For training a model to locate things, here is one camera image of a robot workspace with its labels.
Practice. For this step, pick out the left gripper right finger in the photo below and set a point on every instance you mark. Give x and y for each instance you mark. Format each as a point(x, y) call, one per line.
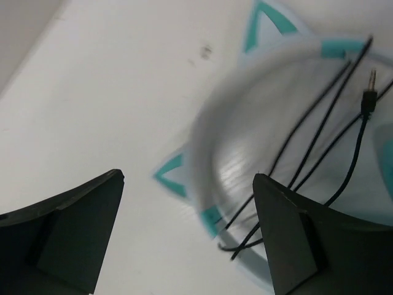
point(313, 249)

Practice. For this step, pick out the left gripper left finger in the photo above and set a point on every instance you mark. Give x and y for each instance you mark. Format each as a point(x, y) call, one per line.
point(58, 245)

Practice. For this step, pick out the teal cat-ear headphones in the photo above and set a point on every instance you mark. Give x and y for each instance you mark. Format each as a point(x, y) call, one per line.
point(310, 108)

